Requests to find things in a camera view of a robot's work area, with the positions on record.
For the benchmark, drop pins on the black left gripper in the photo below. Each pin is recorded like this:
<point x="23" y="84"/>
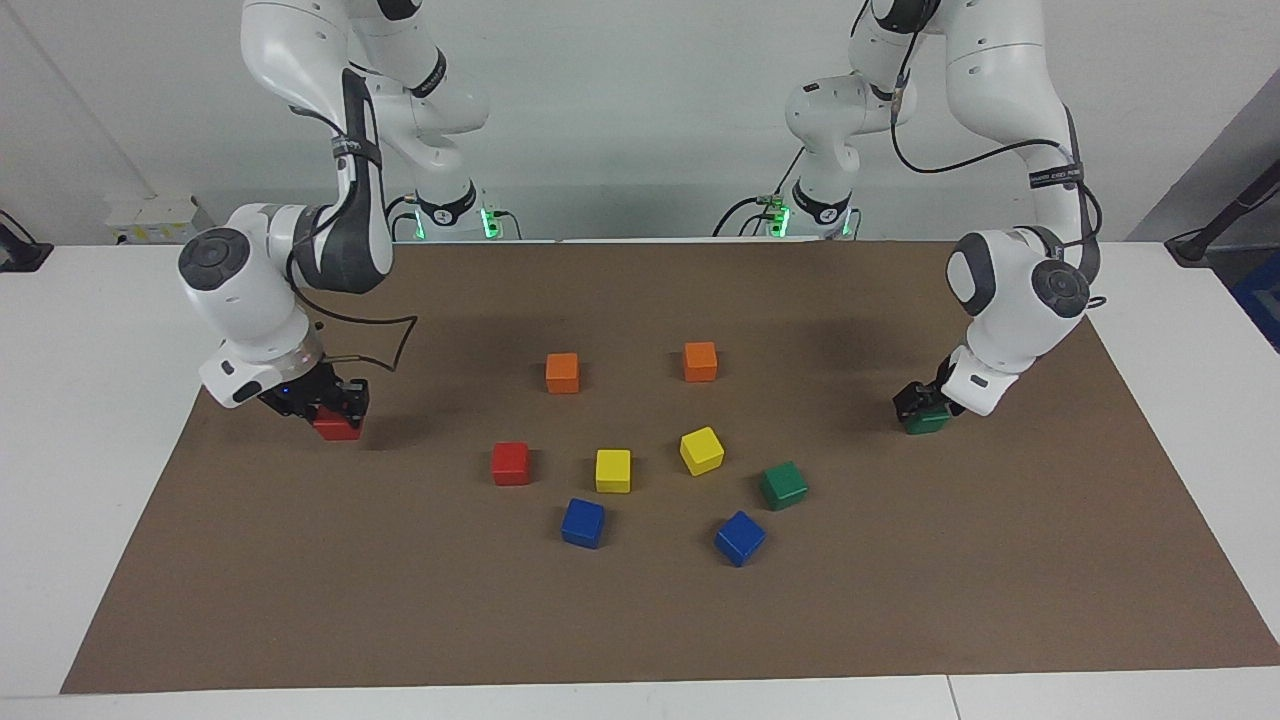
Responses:
<point x="945" y="388"/>

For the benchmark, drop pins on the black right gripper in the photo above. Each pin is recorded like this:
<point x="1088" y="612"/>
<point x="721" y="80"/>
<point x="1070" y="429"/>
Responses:
<point x="300" y="393"/>

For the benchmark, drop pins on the red wooden block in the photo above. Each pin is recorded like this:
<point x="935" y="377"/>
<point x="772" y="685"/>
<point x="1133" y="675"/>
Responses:
<point x="510" y="463"/>
<point x="335" y="428"/>

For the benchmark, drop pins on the green wooden block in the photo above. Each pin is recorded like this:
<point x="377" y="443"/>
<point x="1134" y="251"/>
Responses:
<point x="930" y="422"/>
<point x="783" y="485"/>

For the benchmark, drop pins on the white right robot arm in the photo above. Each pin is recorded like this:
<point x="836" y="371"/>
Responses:
<point x="250" y="290"/>

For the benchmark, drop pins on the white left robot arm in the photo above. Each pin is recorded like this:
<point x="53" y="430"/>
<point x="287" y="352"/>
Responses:
<point x="1010" y="60"/>

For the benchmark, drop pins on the brown table mat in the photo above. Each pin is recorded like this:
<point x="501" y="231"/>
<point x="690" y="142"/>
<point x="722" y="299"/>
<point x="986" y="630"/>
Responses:
<point x="400" y="600"/>

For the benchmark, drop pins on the orange wooden block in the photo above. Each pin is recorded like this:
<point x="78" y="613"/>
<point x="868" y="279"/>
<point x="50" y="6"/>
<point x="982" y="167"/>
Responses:
<point x="562" y="372"/>
<point x="700" y="361"/>

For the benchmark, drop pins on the yellow wooden block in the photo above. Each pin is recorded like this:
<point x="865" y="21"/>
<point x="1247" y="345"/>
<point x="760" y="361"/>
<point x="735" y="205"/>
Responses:
<point x="701" y="450"/>
<point x="613" y="470"/>

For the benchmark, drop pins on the blue wooden block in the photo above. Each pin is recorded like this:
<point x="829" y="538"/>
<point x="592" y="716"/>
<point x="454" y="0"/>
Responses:
<point x="583" y="522"/>
<point x="740" y="538"/>

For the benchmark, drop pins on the green lit left base plug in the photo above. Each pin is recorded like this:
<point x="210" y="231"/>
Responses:
<point x="775" y="210"/>

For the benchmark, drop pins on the green lit base plug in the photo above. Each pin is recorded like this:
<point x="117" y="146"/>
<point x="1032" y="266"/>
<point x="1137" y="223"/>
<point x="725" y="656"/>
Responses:
<point x="487" y="218"/>
<point x="775" y="210"/>

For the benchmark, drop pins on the green lit right base plug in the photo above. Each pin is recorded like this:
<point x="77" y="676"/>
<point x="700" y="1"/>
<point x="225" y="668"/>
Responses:
<point x="487" y="218"/>

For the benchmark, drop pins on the white box yellow labels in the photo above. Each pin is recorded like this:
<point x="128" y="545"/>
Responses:
<point x="160" y="215"/>

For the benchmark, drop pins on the black stand with pole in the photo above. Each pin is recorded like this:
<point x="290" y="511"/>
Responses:
<point x="1190" y="245"/>

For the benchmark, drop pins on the blue crate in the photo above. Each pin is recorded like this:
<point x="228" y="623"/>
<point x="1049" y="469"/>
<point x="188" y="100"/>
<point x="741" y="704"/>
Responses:
<point x="1262" y="300"/>

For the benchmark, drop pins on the black clamp mount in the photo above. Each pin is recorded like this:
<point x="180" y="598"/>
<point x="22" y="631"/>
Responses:
<point x="20" y="255"/>

